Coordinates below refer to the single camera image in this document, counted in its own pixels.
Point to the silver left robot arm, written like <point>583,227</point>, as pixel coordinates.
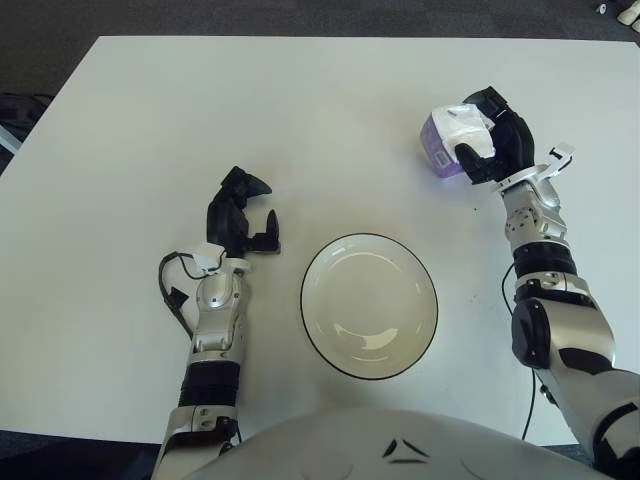
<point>217,295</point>

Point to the purple tissue paper pack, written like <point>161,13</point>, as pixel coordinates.
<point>450,135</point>

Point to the black bag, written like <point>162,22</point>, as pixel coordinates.
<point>20,112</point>

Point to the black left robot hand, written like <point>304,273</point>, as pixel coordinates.
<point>225,220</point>

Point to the small white object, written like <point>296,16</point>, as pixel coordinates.
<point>600,7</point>

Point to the grey white furniture edge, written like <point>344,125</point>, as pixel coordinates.
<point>7,140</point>

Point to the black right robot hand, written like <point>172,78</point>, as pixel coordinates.
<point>512,140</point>

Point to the grey robot torso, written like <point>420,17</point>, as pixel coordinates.
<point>350,450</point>

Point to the white plate with black rim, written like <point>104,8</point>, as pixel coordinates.
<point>370,300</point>

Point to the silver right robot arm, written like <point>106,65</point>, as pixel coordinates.
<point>575,330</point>

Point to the white robot foot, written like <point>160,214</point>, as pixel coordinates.
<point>630,14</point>

